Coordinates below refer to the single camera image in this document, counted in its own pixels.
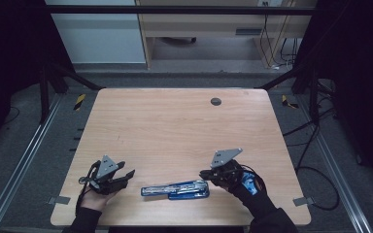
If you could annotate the black frame strut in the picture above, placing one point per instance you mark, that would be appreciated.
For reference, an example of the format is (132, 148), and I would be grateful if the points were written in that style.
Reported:
(43, 93)
(314, 97)

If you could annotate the white cabinet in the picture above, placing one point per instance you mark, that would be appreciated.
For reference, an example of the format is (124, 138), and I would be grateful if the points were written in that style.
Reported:
(100, 35)

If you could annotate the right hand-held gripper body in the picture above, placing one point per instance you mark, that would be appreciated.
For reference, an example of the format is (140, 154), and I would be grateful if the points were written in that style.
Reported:
(228, 174)

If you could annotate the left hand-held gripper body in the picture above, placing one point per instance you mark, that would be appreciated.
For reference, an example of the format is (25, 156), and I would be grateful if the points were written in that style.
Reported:
(108, 181)

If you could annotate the grey table edge bracket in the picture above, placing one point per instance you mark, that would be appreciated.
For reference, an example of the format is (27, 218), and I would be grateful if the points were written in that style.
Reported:
(303, 201)
(58, 200)

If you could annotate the aluminium floor rail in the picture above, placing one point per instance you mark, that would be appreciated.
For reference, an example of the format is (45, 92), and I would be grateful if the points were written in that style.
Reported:
(336, 168)
(22, 161)

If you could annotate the light wooden desk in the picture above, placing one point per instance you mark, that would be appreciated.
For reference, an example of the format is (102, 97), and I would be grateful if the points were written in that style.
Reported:
(207, 24)

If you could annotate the person's left hand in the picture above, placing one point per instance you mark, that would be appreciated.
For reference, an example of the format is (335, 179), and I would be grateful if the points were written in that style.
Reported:
(95, 200)

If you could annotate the dark round table grommet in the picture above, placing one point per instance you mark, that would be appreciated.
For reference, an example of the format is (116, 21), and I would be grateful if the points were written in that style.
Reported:
(216, 101)

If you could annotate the black curtain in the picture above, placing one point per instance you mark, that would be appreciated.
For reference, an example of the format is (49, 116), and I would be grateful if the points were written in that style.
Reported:
(9, 48)
(356, 64)

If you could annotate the black horizontal frame bar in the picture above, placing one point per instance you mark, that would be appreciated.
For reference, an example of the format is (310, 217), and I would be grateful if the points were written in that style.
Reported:
(175, 9)

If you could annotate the blue stapler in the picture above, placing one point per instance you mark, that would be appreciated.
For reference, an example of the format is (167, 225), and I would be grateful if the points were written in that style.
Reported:
(175, 190)

